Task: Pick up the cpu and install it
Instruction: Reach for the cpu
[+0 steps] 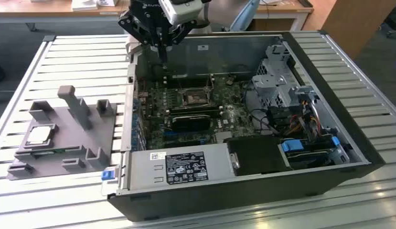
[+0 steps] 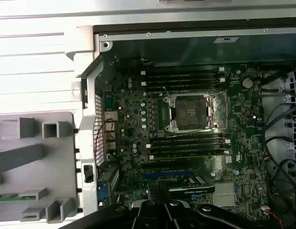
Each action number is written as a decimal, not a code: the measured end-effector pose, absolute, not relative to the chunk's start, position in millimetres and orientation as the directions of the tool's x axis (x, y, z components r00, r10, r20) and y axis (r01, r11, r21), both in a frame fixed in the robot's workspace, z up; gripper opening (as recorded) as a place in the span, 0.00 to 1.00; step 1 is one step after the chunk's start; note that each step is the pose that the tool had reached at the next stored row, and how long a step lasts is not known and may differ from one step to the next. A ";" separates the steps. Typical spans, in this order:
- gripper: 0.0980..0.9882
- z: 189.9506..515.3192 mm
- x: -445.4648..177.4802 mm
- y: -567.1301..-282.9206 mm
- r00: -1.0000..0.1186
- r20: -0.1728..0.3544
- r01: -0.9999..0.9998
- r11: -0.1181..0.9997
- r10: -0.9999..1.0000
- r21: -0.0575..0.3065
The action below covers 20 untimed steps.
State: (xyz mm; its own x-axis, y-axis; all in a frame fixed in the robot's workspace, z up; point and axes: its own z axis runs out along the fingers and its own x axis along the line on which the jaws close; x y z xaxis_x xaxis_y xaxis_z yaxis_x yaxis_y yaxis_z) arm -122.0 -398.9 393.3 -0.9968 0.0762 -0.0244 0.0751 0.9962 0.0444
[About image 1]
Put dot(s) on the black plastic shroud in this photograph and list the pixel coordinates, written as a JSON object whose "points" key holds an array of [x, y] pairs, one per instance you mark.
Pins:
{"points": [[259, 155]]}

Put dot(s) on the wooden cabinet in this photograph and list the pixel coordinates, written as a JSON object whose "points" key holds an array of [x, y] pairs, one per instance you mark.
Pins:
{"points": [[351, 23]]}

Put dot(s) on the black RAM slot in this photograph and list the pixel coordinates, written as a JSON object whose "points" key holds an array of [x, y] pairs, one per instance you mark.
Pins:
{"points": [[185, 82]]}

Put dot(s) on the CPU socket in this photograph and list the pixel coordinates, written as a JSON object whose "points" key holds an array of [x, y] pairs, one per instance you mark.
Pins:
{"points": [[193, 99]]}

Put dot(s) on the black graphics card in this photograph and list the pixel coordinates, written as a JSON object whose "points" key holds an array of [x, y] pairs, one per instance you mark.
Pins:
{"points": [[192, 124]]}

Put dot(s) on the white sticker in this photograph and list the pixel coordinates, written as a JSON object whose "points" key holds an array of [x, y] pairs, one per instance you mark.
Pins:
{"points": [[203, 47]]}

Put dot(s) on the small blue clip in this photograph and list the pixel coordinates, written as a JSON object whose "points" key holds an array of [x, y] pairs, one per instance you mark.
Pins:
{"points": [[335, 141]]}

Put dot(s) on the green RAM stick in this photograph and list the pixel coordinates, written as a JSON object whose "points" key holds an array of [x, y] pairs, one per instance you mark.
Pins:
{"points": [[61, 150]]}

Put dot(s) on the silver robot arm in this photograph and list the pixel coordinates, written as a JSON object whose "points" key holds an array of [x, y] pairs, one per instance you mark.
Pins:
{"points": [[220, 16]]}

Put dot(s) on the silver metal drive cage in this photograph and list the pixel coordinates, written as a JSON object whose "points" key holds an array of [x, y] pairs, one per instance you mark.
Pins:
{"points": [[271, 81]]}

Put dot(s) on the silver power supply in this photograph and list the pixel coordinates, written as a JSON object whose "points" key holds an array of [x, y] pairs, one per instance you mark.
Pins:
{"points": [[141, 167]]}

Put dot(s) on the blue case latch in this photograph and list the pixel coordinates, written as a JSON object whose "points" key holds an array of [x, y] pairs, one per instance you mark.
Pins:
{"points": [[109, 175]]}

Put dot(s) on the blue disk carrier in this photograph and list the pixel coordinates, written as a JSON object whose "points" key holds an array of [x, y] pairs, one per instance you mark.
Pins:
{"points": [[294, 145]]}

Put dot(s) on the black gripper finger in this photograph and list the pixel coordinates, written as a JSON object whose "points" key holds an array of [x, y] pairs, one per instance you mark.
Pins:
{"points": [[126, 22], [181, 33]]}

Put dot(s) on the white box with label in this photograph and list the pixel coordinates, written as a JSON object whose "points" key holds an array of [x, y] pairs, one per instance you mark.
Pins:
{"points": [[106, 3]]}

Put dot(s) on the wooden desk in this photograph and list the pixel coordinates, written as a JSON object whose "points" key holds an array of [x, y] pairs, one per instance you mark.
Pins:
{"points": [[51, 9]]}

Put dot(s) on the black installed RAM stick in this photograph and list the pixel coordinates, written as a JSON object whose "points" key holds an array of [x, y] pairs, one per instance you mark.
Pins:
{"points": [[192, 110]]}

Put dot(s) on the small silver chipset heatsink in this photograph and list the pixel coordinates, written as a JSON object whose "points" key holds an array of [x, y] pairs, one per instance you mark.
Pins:
{"points": [[223, 137]]}

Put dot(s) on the silver CPU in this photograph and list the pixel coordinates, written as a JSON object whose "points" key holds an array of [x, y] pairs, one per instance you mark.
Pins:
{"points": [[39, 134]]}

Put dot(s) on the green motherboard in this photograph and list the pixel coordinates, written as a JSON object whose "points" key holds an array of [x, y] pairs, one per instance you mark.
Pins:
{"points": [[229, 100]]}

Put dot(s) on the black PC case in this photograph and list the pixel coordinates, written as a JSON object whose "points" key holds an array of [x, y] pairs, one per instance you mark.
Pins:
{"points": [[217, 202]]}

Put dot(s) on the grey plastic parts rack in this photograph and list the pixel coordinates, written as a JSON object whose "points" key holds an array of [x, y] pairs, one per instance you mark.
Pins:
{"points": [[70, 133]]}

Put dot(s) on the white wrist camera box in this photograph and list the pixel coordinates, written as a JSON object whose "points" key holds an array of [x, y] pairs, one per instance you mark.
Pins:
{"points": [[185, 12]]}

